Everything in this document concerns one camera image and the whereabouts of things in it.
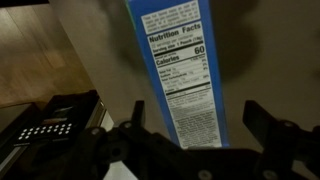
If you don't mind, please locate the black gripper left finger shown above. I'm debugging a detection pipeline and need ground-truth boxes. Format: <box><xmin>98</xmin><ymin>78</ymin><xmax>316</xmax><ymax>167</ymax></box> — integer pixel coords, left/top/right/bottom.
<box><xmin>61</xmin><ymin>100</ymin><xmax>145</xmax><ymax>180</ymax></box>

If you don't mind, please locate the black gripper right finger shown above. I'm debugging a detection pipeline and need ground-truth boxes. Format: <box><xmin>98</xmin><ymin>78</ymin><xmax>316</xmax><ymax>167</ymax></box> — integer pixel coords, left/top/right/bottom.
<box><xmin>242</xmin><ymin>100</ymin><xmax>320</xmax><ymax>180</ymax></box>

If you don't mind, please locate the blue snack box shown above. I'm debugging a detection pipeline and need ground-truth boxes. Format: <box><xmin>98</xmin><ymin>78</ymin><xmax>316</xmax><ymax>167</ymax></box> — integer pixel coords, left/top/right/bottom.
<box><xmin>126</xmin><ymin>0</ymin><xmax>229</xmax><ymax>148</ymax></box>

